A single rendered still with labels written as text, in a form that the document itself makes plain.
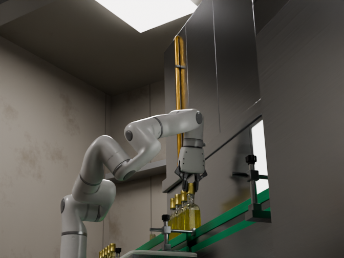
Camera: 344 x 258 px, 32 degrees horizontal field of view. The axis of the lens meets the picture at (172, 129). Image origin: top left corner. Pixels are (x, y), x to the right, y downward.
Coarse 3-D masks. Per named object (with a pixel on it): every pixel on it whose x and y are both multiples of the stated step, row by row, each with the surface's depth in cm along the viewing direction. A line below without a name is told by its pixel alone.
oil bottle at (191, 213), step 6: (192, 204) 230; (186, 210) 228; (192, 210) 228; (198, 210) 229; (186, 216) 228; (192, 216) 228; (198, 216) 228; (186, 222) 227; (192, 222) 227; (198, 222) 228; (186, 228) 226
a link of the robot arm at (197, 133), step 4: (172, 112) 233; (176, 112) 232; (196, 128) 235; (200, 128) 236; (188, 132) 235; (192, 132) 234; (196, 132) 235; (200, 132) 235; (184, 136) 237; (188, 136) 235; (192, 136) 234; (196, 136) 234; (200, 136) 235
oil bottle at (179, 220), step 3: (183, 207) 236; (180, 210) 235; (180, 213) 234; (177, 216) 237; (180, 216) 234; (177, 219) 236; (180, 219) 233; (177, 222) 236; (180, 222) 233; (177, 225) 236; (180, 225) 232; (177, 228) 235; (180, 228) 232
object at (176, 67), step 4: (176, 36) 312; (176, 40) 311; (176, 44) 310; (176, 48) 309; (176, 52) 308; (176, 56) 307; (176, 60) 306; (176, 64) 305; (176, 68) 305; (176, 72) 304; (176, 76) 303; (176, 80) 302; (176, 84) 301; (176, 88) 301; (176, 92) 300; (176, 96) 299; (176, 100) 298; (176, 104) 298; (176, 108) 297; (180, 136) 291; (180, 140) 290; (180, 144) 289; (180, 148) 288
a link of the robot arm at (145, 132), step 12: (144, 120) 215; (156, 120) 217; (132, 132) 210; (144, 132) 209; (156, 132) 216; (132, 144) 210; (144, 144) 207; (156, 144) 208; (144, 156) 207; (120, 168) 205; (132, 168) 206; (120, 180) 208
